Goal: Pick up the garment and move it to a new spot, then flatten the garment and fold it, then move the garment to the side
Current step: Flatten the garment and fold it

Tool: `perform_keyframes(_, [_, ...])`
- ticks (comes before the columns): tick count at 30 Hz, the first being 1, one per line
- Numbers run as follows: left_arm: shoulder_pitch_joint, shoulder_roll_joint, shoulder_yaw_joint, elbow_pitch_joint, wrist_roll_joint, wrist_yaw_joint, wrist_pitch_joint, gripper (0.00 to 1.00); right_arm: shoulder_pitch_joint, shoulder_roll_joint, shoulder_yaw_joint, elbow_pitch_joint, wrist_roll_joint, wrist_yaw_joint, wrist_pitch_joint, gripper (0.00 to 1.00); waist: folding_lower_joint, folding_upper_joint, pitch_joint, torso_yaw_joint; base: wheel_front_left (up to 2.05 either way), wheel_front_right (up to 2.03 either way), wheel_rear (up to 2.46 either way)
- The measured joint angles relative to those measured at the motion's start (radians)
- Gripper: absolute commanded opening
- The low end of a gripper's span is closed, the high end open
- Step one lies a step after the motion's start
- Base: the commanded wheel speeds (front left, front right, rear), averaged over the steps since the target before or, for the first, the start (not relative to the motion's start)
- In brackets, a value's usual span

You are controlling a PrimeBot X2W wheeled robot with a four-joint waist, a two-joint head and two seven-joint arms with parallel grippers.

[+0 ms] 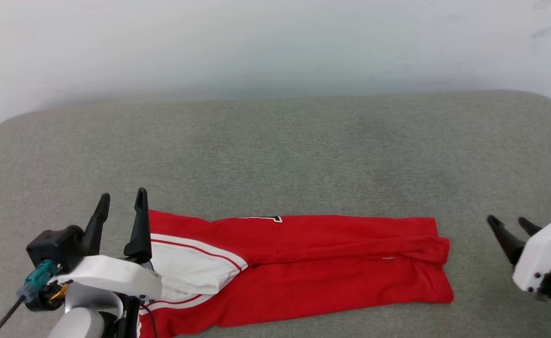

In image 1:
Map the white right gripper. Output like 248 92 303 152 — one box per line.
486 215 551 293

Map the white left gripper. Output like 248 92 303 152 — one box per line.
49 187 163 301

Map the red and white jersey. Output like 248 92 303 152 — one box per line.
137 209 455 338

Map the grey fabric sofa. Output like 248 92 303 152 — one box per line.
0 90 551 338

